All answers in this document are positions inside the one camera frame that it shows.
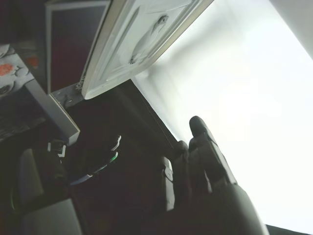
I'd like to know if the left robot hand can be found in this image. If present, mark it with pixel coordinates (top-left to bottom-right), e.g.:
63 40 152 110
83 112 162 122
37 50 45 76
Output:
102 116 269 235

